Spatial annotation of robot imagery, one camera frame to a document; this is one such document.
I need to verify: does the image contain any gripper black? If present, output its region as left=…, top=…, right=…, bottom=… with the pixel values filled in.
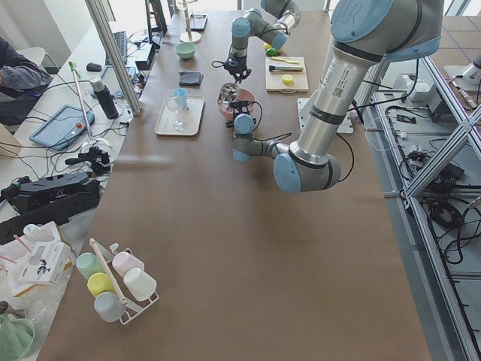
left=211, top=53, right=252, bottom=83
left=226, top=101, right=256, bottom=126

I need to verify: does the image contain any pink bowl of ice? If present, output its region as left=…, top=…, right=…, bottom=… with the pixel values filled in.
left=217, top=88, right=256, bottom=120

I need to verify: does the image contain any steel ice scoop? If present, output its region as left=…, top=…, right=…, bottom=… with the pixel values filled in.
left=217, top=83, right=241, bottom=105

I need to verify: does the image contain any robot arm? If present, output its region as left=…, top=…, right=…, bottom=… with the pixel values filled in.
left=233, top=1, right=443, bottom=193
left=220, top=0, right=301, bottom=83

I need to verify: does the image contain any blue cup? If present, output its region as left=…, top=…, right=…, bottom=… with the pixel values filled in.
left=174, top=87, right=188, bottom=109

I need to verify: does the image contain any white cup rack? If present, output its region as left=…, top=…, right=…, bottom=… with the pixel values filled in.
left=75, top=238, right=160, bottom=325

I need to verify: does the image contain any green lime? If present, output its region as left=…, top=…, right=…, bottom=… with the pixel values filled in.
left=265, top=48, right=278, bottom=57

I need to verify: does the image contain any bamboo cutting board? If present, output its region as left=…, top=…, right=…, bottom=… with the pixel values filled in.
left=265, top=56, right=309, bottom=93

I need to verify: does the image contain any yellow plastic knife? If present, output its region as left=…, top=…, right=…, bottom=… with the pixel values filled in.
left=270, top=56, right=299, bottom=64

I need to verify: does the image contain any half lemon slice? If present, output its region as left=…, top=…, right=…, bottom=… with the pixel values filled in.
left=283, top=74, right=293, bottom=84

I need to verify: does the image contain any grey folded cloth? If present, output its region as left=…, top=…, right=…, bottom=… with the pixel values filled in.
left=179, top=71, right=204, bottom=86

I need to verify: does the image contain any mint green bowl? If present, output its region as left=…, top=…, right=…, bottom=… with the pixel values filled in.
left=174, top=42, right=196, bottom=59

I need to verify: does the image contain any wooden glass stand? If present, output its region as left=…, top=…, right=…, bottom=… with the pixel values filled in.
left=175, top=0, right=201, bottom=44

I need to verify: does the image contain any cream serving tray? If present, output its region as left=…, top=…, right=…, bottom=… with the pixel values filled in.
left=154, top=95, right=204, bottom=136

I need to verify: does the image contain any clear wine glass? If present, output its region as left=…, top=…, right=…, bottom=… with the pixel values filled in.
left=166, top=89, right=185, bottom=131

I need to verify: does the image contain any black thermos bottle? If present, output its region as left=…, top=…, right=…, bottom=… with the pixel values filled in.
left=89, top=77, right=119, bottom=120

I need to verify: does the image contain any blue teach pendant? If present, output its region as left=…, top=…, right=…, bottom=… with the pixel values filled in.
left=29, top=105, right=86, bottom=150

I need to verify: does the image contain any black equipment case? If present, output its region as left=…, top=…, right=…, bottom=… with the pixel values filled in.
left=1, top=172, right=100, bottom=245

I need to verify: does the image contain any seated person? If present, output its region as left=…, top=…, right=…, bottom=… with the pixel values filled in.
left=1, top=38, right=52, bottom=127

